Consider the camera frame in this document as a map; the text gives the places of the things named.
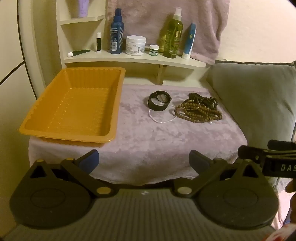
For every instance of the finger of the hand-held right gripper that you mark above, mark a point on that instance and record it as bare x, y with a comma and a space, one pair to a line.
282, 144
249, 153

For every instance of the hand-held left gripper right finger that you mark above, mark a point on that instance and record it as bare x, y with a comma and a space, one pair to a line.
198, 162

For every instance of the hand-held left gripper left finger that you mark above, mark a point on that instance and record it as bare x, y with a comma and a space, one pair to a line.
89, 161

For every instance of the orange plastic tray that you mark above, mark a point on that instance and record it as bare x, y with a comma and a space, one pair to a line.
69, 111

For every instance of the black cylindrical tube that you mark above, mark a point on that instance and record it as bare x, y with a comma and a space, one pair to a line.
194, 96

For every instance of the black smartwatch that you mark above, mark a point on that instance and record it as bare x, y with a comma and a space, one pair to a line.
161, 96

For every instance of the person's right hand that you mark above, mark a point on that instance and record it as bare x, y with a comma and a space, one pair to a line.
291, 197

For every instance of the grey cushion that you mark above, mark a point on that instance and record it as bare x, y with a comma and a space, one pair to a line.
249, 97

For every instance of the red white printed object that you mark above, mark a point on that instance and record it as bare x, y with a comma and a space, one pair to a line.
286, 234

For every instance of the dark green tube white cap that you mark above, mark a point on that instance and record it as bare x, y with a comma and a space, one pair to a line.
79, 52

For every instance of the white wooden shelf unit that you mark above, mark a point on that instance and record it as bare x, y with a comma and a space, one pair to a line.
138, 59

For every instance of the white black lip balm stick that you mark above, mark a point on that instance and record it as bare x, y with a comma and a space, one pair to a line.
98, 41

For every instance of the small green white jar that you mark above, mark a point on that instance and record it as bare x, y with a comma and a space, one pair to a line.
153, 51

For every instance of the blue white tube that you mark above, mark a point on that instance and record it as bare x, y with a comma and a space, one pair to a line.
189, 41

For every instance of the white cream jar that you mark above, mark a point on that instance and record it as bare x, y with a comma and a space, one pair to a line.
136, 46

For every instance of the green oil spray bottle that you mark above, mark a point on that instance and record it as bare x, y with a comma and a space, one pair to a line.
173, 37

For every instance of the blue spray bottle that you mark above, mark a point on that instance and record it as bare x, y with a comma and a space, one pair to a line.
116, 34

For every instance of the hanging pink towel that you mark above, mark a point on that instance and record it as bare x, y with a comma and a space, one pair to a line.
150, 20

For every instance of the purple tube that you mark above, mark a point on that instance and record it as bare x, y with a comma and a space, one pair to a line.
83, 8

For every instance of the white curved frame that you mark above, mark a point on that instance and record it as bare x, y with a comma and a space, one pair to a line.
30, 46

